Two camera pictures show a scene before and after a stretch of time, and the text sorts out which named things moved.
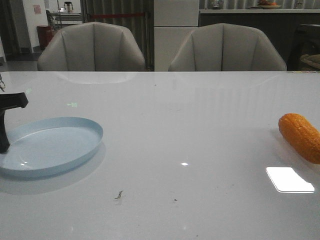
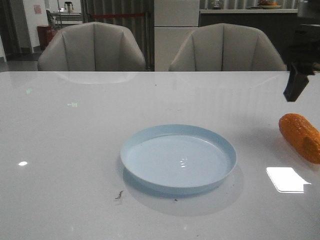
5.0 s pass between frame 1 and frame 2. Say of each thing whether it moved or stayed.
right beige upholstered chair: stayed
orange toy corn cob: stayed
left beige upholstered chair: stayed
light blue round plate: moved
